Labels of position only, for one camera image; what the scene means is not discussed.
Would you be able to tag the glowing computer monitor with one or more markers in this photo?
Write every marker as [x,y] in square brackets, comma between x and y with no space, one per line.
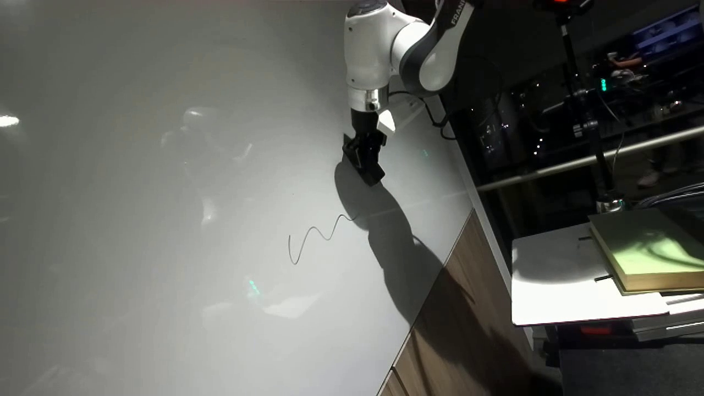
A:
[667,34]

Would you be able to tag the green notepad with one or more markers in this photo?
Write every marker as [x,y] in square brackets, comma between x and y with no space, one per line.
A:
[652,249]

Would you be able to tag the white side table board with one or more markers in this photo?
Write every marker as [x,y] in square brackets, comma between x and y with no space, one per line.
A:
[564,287]

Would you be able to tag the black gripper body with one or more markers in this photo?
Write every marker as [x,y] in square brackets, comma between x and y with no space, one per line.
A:
[366,124]

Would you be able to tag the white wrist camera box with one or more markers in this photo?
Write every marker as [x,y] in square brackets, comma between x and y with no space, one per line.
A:
[389,121]

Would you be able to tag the black tripod pole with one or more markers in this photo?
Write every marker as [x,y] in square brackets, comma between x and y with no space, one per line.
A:
[594,111]

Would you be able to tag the small black marker squiggle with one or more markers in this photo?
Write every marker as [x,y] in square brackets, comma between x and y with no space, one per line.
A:
[315,233]

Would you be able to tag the black whiteboard eraser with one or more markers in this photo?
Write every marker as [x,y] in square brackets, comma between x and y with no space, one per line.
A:
[370,171]

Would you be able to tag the silver metal rail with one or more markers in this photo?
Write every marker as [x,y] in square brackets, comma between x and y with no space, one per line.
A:
[586,160]

